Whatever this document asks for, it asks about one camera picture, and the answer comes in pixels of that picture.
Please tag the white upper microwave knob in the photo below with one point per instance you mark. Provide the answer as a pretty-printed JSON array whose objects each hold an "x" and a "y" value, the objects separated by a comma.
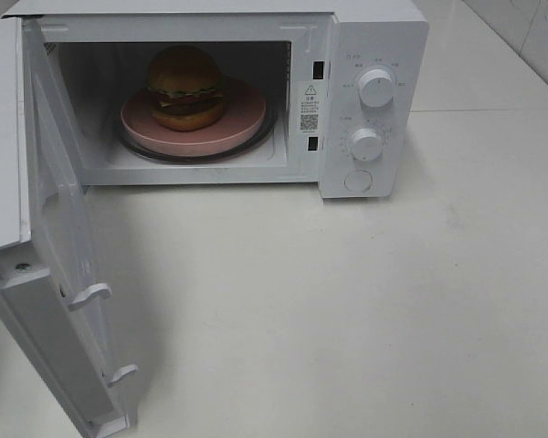
[{"x": 375, "y": 86}]

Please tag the white microwave oven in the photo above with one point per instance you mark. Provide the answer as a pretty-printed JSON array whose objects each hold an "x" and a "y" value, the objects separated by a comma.
[{"x": 103, "y": 50}]

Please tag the pink round plate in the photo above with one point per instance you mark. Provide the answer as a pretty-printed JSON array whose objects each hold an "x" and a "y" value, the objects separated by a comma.
[{"x": 245, "y": 113}]

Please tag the white lower microwave knob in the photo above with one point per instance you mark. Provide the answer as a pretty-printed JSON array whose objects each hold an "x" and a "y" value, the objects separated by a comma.
[{"x": 365, "y": 145}]

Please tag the white microwave knob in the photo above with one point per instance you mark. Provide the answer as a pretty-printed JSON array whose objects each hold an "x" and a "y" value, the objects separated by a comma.
[
  {"x": 375, "y": 86},
  {"x": 365, "y": 145}
]

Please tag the white microwave door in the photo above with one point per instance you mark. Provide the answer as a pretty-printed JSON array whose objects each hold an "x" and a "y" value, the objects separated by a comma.
[{"x": 52, "y": 299}]

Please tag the toy burger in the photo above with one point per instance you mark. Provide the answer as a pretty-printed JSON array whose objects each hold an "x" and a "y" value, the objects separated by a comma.
[{"x": 186, "y": 86}]

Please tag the white round door-release button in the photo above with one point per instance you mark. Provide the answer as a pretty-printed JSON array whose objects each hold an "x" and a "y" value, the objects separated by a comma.
[{"x": 358, "y": 181}]

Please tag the white warning label sticker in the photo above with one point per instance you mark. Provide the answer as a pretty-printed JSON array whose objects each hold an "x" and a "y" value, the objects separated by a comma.
[{"x": 309, "y": 106}]

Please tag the glass microwave turntable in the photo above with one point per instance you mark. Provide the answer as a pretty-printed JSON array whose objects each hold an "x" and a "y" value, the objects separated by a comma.
[{"x": 263, "y": 133}]

